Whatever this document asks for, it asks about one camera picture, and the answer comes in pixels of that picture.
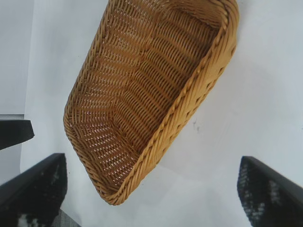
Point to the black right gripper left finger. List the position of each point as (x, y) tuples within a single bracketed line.
[(33, 198)]

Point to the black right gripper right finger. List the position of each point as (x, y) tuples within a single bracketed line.
[(272, 198)]

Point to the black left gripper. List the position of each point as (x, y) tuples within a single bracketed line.
[(14, 133)]

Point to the tan woven wicker basket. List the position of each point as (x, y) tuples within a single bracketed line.
[(146, 94)]

